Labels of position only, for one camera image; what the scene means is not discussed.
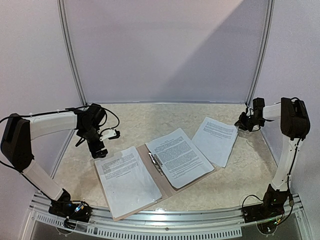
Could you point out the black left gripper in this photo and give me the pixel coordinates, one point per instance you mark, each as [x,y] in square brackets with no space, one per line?
[95,154]

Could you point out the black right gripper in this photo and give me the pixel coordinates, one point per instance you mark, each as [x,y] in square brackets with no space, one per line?
[243,122]

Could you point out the white paper stack remainder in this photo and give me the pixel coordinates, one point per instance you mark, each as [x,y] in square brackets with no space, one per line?
[215,140]

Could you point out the white text sheet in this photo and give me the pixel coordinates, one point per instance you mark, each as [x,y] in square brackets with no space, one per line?
[127,184]
[179,159]

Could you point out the brown plastic folder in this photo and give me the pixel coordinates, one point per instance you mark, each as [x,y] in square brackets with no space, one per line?
[161,181]

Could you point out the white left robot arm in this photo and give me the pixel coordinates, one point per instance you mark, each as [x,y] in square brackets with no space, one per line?
[21,130]

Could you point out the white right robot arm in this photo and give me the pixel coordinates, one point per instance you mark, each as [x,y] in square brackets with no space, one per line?
[294,126]

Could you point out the metal folder clip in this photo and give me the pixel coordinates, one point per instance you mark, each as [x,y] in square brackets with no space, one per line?
[156,163]

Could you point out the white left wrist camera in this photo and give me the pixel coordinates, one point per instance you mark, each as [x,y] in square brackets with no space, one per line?
[108,134]

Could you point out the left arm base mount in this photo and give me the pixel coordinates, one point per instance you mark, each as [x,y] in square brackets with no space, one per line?
[72,212]

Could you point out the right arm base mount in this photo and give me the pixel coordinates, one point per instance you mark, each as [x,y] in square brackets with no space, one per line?
[259,211]

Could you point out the right aluminium frame post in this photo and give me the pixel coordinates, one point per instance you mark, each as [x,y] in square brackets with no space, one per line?
[262,51]

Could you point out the aluminium frame post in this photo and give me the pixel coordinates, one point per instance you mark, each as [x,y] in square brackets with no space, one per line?
[262,51]
[69,51]

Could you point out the left aluminium frame post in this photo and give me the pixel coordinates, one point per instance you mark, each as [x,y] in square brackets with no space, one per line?
[69,51]

